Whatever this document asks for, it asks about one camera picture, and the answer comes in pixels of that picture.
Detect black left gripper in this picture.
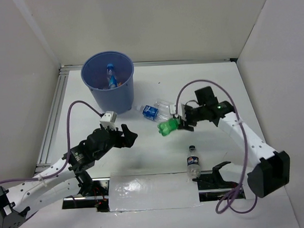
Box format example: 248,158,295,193
93,122,139,161

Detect green plastic bottle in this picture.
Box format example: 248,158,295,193
157,117,183,137

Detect crushed bottle blue label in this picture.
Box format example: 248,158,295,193
106,63,118,89

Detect clear ribbed plastic bottle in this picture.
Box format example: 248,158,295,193
97,84,109,90

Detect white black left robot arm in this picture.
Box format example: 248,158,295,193
0,124,138,228

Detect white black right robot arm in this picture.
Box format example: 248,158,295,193
175,86,291,198

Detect blue plastic bin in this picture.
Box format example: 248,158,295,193
81,51,134,114

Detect clear bottle white cap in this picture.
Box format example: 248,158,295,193
154,98,173,113

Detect blue label water bottle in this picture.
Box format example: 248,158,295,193
135,105,171,123

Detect small pepsi bottle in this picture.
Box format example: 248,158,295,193
187,145,202,179

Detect white taped cover sheet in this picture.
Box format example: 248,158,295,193
108,172,202,212

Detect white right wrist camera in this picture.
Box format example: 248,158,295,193
170,103,183,117

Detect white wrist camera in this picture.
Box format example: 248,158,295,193
100,111,117,128
170,103,183,117

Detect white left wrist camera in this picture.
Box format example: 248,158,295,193
100,111,117,128

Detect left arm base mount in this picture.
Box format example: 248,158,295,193
62,177,110,213

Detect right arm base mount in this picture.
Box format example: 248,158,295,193
192,161,238,203

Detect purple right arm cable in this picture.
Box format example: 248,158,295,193
174,77,259,217

